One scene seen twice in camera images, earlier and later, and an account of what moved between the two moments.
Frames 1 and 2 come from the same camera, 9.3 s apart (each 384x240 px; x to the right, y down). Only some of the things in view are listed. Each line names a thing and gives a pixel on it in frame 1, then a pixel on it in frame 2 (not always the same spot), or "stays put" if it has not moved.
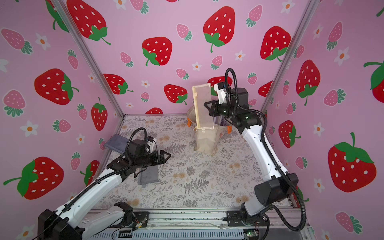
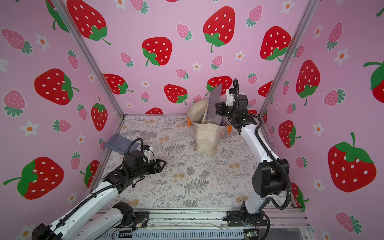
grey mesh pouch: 117,142 stays put
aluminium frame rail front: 209,217 stays put
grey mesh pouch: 150,174 -> 214,101
